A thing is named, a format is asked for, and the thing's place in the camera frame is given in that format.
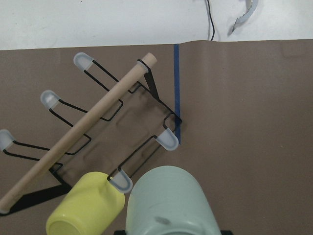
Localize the pale green cup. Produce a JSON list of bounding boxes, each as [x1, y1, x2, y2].
[[126, 165, 221, 235]]

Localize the yellow cup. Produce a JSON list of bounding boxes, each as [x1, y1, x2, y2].
[[46, 172, 125, 235]]

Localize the white curved plastic strip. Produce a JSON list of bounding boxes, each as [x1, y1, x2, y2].
[[227, 0, 259, 36]]

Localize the black wire cup rack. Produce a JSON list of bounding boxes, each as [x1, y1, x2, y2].
[[0, 50, 181, 217]]

